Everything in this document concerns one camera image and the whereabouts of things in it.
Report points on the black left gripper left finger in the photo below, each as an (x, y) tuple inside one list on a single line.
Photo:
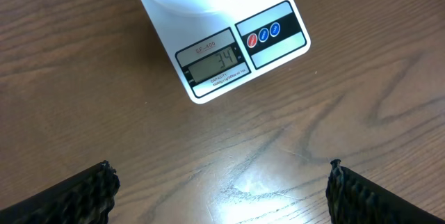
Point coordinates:
[(86, 197)]

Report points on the white digital kitchen scale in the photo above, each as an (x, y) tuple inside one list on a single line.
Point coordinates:
[(216, 46)]

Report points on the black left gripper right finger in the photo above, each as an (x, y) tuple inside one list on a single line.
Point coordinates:
[(353, 199)]

